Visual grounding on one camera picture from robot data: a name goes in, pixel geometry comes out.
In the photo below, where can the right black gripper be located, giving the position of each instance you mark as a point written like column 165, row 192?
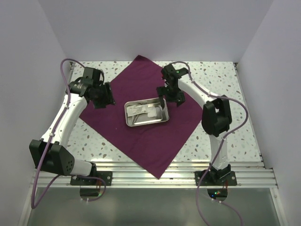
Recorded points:
column 162, row 91

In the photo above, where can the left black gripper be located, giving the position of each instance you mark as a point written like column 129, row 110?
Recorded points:
column 107, row 90

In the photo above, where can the white gauze pad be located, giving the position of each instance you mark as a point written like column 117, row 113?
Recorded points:
column 152, row 113

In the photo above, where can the stainless steel tray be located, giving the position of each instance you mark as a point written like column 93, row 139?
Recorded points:
column 162, row 114

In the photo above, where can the steel tweezers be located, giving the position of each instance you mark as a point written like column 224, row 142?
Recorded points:
column 134, row 119

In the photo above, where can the white sachet packet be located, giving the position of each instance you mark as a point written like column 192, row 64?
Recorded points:
column 136, row 110

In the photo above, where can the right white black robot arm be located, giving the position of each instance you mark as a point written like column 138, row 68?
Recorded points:
column 216, row 116

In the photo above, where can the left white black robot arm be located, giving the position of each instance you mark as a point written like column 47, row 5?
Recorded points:
column 50, row 152

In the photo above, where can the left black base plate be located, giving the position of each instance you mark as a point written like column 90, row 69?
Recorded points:
column 101, row 177

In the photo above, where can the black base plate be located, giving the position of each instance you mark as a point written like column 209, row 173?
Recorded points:
column 101, row 177
column 217, row 179

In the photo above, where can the aluminium rail frame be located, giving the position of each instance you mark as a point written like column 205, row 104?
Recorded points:
column 255, row 195

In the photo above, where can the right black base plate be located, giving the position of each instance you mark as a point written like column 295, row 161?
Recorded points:
column 217, row 179

